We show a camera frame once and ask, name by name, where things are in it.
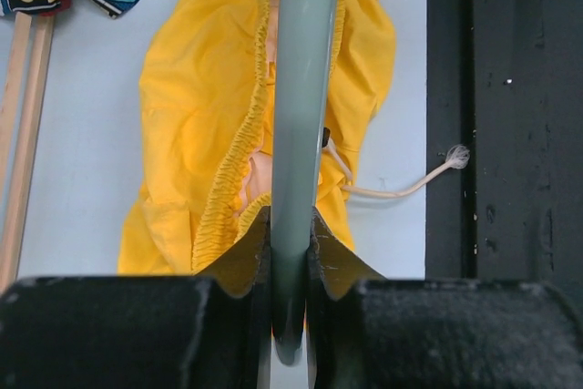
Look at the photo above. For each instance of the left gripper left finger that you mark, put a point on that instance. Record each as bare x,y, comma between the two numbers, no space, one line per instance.
235,344

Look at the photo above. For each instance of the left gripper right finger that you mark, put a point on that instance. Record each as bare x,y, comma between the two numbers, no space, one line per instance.
334,317

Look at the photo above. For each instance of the yellow shorts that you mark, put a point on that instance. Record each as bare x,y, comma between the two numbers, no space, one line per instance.
207,92

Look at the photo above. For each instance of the mint green hanger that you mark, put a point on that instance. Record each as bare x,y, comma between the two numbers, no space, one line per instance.
304,53

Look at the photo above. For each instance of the wooden clothes rack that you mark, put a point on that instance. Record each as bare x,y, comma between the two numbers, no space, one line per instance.
21,110

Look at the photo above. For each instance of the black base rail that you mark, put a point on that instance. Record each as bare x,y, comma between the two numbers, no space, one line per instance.
504,77

